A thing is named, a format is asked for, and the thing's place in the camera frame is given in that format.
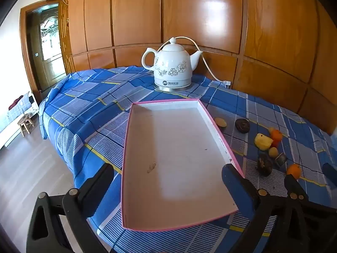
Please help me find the white bench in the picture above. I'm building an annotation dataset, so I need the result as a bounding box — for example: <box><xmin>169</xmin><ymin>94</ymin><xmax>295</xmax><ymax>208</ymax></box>
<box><xmin>0</xmin><ymin>91</ymin><xmax>40</xmax><ymax>149</ymax></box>

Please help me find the wooden panelled wardrobe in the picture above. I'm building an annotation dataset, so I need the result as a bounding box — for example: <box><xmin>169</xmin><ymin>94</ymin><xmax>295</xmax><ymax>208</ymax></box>
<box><xmin>46</xmin><ymin>0</ymin><xmax>337</xmax><ymax>135</ymax></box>

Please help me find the white ceramic electric kettle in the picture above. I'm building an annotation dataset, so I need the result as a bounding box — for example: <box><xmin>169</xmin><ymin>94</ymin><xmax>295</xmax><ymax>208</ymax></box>
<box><xmin>141</xmin><ymin>37</ymin><xmax>203</xmax><ymax>93</ymax></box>

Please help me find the blue plaid bed sheet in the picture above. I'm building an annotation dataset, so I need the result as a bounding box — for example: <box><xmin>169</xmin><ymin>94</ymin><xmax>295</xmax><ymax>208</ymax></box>
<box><xmin>39</xmin><ymin>66</ymin><xmax>337</xmax><ymax>253</ymax></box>

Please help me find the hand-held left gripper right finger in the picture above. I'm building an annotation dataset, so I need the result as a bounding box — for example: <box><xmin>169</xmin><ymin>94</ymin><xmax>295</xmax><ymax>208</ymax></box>
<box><xmin>222</xmin><ymin>164</ymin><xmax>312</xmax><ymax>253</ymax></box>

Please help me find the wooden glazed door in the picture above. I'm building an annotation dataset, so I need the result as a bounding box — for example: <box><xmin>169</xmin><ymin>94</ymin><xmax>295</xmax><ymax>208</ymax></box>
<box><xmin>20</xmin><ymin>0</ymin><xmax>70</xmax><ymax>98</ymax></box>

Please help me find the yellow mango slice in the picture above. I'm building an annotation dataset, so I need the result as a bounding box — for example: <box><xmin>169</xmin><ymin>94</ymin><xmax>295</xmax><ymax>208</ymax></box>
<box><xmin>254</xmin><ymin>133</ymin><xmax>273</xmax><ymax>151</ymax></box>

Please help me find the dark red cloth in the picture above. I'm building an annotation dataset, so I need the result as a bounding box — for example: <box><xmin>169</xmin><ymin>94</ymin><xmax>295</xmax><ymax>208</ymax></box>
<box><xmin>8</xmin><ymin>97</ymin><xmax>24</xmax><ymax>110</ymax></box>

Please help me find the orange mandarin with stem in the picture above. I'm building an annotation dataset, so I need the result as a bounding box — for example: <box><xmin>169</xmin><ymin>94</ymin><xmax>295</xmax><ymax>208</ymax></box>
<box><xmin>286</xmin><ymin>163</ymin><xmax>301</xmax><ymax>180</ymax></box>

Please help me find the white power cable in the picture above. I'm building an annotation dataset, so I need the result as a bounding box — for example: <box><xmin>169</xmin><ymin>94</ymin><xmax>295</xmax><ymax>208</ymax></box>
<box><xmin>159</xmin><ymin>36</ymin><xmax>233</xmax><ymax>89</ymax></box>

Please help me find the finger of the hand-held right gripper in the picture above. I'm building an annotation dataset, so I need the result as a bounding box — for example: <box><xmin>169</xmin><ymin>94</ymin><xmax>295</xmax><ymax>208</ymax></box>
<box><xmin>323</xmin><ymin>163</ymin><xmax>337</xmax><ymax>186</ymax></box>
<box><xmin>284</xmin><ymin>174</ymin><xmax>337</xmax><ymax>243</ymax></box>

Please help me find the pink-rimmed white cardboard tray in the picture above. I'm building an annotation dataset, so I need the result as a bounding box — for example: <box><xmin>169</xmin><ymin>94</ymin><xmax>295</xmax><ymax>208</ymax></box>
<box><xmin>120</xmin><ymin>99</ymin><xmax>245</xmax><ymax>233</ymax></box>

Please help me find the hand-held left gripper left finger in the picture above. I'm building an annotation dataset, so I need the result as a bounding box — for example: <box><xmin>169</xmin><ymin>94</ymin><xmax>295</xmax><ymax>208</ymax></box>
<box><xmin>26</xmin><ymin>163</ymin><xmax>115</xmax><ymax>253</ymax></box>

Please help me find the small wooden stool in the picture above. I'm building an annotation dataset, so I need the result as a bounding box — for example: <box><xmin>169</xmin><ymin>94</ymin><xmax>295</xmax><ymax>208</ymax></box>
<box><xmin>17</xmin><ymin>114</ymin><xmax>35</xmax><ymax>137</ymax></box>

